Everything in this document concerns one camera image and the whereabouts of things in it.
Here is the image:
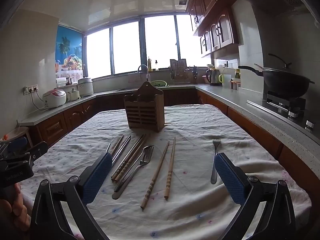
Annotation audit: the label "small white cooker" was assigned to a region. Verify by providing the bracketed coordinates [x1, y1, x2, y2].
[67, 89, 80, 102]

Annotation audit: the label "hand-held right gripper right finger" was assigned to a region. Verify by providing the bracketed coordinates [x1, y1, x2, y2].
[214, 152, 297, 240]

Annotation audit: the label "wooden utensil holder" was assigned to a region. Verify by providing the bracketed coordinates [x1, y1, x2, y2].
[124, 81, 165, 133]

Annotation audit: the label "black power cable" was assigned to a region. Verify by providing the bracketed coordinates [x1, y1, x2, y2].
[30, 90, 48, 111]

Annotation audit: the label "wooden stool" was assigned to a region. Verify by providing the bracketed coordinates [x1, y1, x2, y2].
[11, 126, 33, 148]

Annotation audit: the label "white cup with green handle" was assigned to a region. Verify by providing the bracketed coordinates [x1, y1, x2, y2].
[219, 74, 231, 88]

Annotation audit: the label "steel electric kettle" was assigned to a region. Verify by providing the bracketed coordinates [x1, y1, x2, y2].
[206, 67, 220, 86]

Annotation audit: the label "wooden base cabinets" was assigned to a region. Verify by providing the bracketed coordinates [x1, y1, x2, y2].
[27, 87, 320, 188]

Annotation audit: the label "white and red rice cooker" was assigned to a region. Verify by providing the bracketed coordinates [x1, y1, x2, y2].
[42, 89, 67, 109]

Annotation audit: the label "dark wooden chopstick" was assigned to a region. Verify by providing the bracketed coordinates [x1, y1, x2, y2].
[110, 135, 124, 156]
[117, 134, 145, 167]

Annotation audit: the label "kitchen window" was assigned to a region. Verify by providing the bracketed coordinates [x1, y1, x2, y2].
[84, 14, 213, 79]

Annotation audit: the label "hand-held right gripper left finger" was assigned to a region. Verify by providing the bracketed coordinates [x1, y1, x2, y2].
[30, 152, 113, 240]

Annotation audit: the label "gas stove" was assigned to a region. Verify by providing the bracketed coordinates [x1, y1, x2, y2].
[246, 90, 307, 119]

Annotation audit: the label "person's left hand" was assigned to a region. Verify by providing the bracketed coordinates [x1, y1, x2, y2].
[0, 184, 31, 232]

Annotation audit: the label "white floral tablecloth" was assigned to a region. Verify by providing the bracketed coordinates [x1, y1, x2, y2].
[19, 104, 312, 240]

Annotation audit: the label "large white cooker pot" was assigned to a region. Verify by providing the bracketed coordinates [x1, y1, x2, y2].
[77, 77, 94, 97]

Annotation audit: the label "metal fork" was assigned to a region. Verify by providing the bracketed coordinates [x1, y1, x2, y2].
[210, 138, 221, 185]
[114, 151, 153, 192]

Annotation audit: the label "wooden wall cabinets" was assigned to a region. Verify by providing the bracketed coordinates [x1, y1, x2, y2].
[186, 0, 239, 58]

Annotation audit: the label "fruit print window blind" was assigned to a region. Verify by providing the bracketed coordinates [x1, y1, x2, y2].
[55, 25, 84, 79]

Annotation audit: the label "black wok with lid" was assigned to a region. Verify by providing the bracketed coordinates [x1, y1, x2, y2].
[238, 53, 315, 98]

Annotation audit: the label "chrome sink faucet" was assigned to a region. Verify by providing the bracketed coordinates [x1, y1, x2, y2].
[137, 64, 150, 82]

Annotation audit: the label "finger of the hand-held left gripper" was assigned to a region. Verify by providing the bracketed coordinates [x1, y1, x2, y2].
[0, 137, 28, 153]
[24, 141, 48, 166]

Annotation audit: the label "metal spoon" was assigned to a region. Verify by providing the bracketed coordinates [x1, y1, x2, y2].
[112, 145, 154, 200]

